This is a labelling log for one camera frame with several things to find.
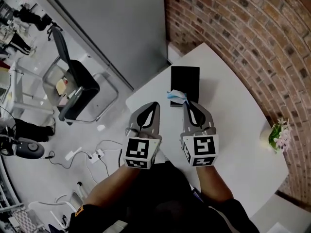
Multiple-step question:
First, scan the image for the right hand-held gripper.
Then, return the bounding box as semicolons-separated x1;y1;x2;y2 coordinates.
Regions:
179;100;220;168

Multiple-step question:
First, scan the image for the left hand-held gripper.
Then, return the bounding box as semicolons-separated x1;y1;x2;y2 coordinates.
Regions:
124;101;163;171

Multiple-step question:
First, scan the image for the light blue small item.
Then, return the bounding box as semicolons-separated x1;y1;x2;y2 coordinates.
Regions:
166;89;190;106

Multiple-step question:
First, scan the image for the black tissue box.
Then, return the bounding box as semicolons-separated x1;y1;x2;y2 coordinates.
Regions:
170;66;201;108

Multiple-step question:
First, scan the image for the person's right forearm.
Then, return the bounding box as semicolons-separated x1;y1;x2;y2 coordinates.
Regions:
195;165;235;202

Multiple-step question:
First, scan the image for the person's left forearm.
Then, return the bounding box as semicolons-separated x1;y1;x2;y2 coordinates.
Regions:
82;165;143;207

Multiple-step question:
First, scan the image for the white power strip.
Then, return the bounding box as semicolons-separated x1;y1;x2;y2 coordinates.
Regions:
87;148;105;164

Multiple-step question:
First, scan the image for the white vase with pink flowers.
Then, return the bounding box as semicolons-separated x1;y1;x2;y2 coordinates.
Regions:
259;117;293;154

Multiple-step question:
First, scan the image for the white power adapter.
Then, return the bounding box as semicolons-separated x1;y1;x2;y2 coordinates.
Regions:
65;146;83;160

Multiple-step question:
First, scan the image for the person's black clothing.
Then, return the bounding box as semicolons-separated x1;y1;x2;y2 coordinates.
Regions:
69;161;262;233

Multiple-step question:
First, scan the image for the beige flat object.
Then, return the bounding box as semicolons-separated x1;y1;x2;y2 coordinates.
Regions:
55;79;67;94

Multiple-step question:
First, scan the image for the grey hand-held device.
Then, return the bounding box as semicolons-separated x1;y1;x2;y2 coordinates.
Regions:
14;137;46;160

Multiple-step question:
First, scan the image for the black swivel chair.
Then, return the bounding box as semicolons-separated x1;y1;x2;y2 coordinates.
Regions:
13;5;64;41

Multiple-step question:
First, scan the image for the patterned cloth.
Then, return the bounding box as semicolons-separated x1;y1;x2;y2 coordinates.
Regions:
8;209;45;233

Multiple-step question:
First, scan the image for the white floor cable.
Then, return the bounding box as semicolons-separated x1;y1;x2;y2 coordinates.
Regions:
96;139;123;153

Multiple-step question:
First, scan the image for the black chair with chrome frame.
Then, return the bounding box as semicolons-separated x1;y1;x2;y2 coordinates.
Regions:
41;27;120;126

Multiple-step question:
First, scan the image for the black floor cable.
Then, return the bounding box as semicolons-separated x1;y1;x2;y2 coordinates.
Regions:
45;150;74;169

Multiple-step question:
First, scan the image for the white tube frame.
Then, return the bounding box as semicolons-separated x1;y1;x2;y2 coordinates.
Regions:
28;194;76;229

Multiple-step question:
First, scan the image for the white desk frame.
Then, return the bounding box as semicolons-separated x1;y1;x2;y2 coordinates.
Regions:
7;61;54;117

